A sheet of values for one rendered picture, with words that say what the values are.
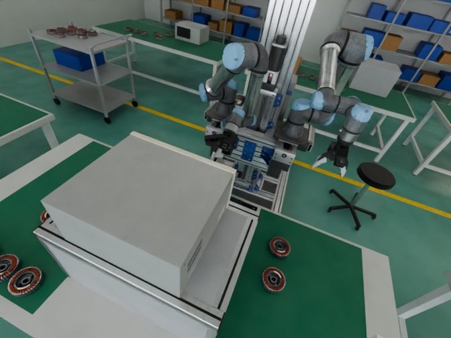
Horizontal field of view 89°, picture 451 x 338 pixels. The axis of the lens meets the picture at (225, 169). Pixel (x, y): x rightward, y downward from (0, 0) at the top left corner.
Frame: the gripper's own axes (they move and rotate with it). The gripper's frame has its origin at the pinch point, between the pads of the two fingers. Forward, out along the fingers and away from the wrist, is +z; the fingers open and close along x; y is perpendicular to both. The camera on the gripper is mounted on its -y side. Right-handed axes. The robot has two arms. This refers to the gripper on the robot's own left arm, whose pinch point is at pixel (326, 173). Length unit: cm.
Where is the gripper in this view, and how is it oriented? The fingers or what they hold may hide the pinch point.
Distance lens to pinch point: 124.5
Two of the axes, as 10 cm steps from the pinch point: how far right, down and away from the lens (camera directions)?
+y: 3.3, -6.1, 7.2
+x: -9.3, -3.2, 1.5
